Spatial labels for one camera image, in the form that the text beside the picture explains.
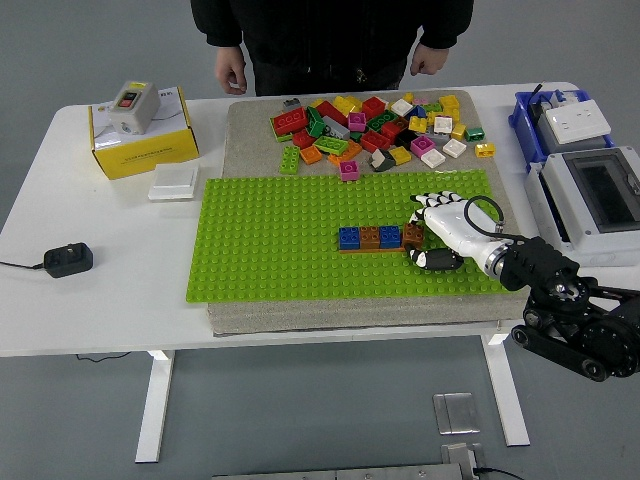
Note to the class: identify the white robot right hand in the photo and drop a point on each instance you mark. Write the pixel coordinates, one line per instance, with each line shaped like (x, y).
(455, 222)

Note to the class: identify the person's left hand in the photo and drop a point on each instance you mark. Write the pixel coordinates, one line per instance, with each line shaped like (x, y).
(429, 60)

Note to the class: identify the person's right hand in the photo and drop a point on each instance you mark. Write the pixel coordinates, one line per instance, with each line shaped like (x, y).
(231, 67)

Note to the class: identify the brown toy brick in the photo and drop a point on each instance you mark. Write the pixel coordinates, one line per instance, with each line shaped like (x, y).
(369, 238)
(412, 236)
(401, 122)

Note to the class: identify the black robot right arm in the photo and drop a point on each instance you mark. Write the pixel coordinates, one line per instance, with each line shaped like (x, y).
(535, 265)

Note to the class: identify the small yellow toy brick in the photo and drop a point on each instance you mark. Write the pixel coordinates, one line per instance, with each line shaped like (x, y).
(408, 97)

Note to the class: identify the lime green toy brick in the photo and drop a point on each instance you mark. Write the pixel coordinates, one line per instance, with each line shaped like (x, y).
(433, 106)

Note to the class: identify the blue toy brick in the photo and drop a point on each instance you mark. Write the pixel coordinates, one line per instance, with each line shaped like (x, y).
(416, 112)
(390, 237)
(349, 238)

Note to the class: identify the white toy brick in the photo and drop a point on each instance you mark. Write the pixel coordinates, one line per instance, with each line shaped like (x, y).
(433, 157)
(454, 147)
(443, 124)
(401, 106)

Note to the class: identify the small grey toy brick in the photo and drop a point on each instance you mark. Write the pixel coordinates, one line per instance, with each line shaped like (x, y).
(292, 104)

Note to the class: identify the large red toy brick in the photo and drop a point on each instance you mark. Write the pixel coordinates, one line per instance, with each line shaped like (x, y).
(289, 120)

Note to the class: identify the black toy brick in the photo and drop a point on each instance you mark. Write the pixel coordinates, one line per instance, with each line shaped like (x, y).
(406, 136)

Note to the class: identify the magenta toy brick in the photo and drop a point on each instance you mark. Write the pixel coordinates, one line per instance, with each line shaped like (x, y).
(422, 145)
(357, 120)
(349, 171)

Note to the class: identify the grey sloped toy brick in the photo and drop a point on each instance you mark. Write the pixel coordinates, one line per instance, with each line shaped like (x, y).
(382, 161)

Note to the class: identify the dark green toy brick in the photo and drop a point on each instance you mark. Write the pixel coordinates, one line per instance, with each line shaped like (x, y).
(314, 121)

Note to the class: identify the small red toy brick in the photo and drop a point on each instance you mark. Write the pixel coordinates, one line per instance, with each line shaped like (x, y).
(303, 138)

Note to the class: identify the long lime green brick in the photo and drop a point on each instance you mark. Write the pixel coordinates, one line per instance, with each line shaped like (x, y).
(290, 160)
(331, 144)

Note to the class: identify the long grey toy brick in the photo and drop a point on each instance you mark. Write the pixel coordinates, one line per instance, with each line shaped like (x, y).
(335, 126)

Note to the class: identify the green studded baseplate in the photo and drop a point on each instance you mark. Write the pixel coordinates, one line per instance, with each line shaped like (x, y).
(275, 225)

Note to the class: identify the person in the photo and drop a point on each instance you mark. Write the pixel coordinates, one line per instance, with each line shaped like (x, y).
(330, 35)

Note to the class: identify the blue plastic bin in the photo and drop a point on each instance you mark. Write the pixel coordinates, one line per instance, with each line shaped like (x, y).
(522, 120)

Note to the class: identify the yellow cardboard box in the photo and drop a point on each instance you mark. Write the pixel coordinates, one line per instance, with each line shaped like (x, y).
(145, 160)

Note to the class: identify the grey metal device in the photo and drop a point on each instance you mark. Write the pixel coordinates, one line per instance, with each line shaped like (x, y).
(542, 125)

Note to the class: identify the grey-brown mat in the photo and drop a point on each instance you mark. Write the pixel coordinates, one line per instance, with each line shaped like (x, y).
(350, 315)

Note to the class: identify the white table leg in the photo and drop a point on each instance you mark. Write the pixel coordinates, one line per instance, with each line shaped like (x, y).
(505, 390)
(155, 400)

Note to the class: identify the large metal floor plate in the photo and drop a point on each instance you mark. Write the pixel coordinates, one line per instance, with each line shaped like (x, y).
(456, 413)

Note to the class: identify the black power adapter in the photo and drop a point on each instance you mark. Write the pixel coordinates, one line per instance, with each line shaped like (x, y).
(67, 260)

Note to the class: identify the grey metal bar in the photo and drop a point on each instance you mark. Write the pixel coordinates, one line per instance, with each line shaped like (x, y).
(340, 474)

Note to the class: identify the grey push-button switch box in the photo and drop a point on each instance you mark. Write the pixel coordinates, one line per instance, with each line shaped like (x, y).
(142, 117)

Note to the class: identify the grey enclosure with window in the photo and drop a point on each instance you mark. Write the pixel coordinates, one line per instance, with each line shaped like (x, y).
(565, 200)

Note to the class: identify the white wall switch plate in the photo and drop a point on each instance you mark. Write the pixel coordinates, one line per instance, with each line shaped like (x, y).
(172, 182)

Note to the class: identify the white wall socket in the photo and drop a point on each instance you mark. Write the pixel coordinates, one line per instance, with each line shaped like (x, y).
(577, 121)

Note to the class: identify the grey metal bracket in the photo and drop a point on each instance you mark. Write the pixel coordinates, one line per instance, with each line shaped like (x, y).
(460, 460)

